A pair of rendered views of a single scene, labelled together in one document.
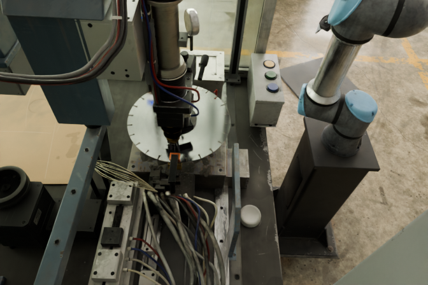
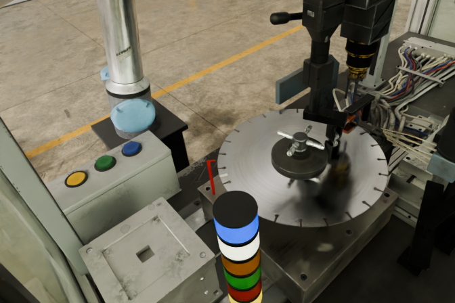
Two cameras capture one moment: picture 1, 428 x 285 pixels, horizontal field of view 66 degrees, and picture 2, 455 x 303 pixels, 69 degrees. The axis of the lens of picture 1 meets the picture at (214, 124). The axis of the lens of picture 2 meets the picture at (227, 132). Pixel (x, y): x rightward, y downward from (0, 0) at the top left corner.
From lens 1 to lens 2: 120 cm
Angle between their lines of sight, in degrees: 77
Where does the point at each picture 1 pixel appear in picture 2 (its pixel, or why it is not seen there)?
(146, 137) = (363, 159)
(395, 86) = not seen: outside the picture
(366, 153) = not seen: hidden behind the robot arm
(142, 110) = (340, 199)
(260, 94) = (155, 151)
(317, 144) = (158, 134)
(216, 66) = (133, 228)
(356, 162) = (157, 107)
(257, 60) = (75, 195)
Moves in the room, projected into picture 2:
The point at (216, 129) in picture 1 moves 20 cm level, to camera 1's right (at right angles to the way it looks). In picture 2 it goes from (268, 123) to (217, 89)
